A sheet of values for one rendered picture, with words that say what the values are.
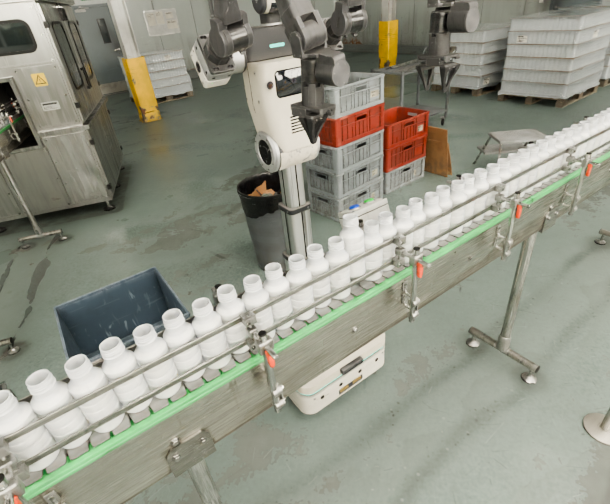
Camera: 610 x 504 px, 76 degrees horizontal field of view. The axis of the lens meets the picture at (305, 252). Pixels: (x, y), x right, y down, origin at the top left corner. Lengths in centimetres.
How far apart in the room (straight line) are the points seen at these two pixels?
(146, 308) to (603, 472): 185
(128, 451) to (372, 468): 119
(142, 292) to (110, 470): 67
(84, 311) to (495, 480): 164
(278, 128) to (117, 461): 108
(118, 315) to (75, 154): 310
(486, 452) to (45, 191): 418
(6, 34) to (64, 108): 64
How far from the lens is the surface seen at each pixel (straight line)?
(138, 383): 85
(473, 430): 203
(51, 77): 430
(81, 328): 146
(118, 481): 96
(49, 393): 82
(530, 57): 729
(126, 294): 143
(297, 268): 88
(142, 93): 839
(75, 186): 452
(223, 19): 125
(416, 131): 407
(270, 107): 143
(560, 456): 208
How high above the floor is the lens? 165
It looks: 32 degrees down
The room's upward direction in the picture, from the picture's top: 6 degrees counter-clockwise
